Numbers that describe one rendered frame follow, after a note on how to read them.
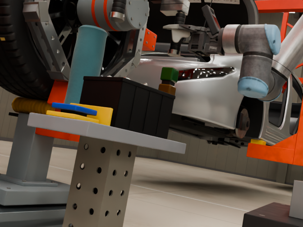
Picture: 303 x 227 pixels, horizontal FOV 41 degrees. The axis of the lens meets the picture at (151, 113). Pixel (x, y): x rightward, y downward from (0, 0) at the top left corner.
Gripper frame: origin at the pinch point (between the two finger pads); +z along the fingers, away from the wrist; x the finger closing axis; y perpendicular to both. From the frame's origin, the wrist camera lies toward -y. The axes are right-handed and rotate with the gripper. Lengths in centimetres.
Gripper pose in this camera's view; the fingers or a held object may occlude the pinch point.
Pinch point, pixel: (172, 32)
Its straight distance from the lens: 144.5
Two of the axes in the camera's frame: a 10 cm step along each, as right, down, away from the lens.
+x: 5.1, 1.6, 8.4
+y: -1.8, 9.8, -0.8
